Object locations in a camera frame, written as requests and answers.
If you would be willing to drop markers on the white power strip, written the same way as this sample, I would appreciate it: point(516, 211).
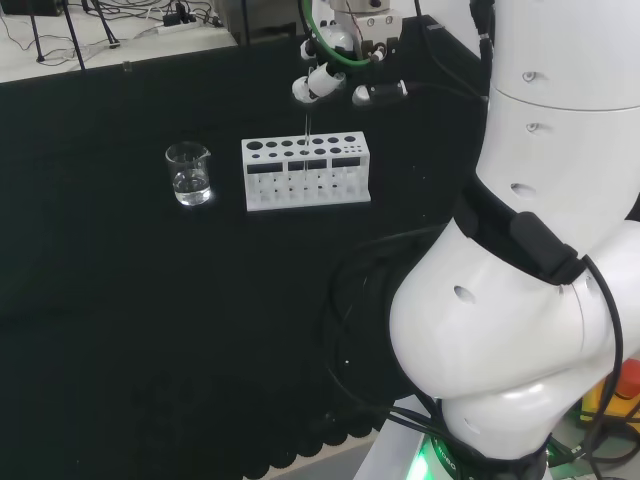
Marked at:
point(177, 27)

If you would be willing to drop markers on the white test tube rack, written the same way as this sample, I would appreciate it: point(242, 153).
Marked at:
point(305, 195)

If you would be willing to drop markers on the yellow stop button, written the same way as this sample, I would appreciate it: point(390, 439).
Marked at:
point(622, 400)

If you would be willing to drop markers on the clear tape piece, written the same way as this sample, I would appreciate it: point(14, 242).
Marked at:
point(126, 66)

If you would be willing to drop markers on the small clear glass beaker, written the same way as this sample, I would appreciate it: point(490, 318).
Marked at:
point(190, 175)

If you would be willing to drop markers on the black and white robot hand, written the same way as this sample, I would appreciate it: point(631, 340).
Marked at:
point(375, 25)

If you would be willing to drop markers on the black bench cloth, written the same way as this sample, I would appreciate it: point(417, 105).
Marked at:
point(150, 300)

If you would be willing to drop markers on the grey tape piece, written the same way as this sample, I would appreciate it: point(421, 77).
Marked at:
point(435, 26)

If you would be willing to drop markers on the clear glass rod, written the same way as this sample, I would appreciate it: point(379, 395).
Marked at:
point(306, 125)

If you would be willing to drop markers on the black box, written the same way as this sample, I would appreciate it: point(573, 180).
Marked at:
point(260, 20)

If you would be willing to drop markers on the black tripod leg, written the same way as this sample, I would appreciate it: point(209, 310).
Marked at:
point(107, 27)
point(36, 35)
point(75, 40)

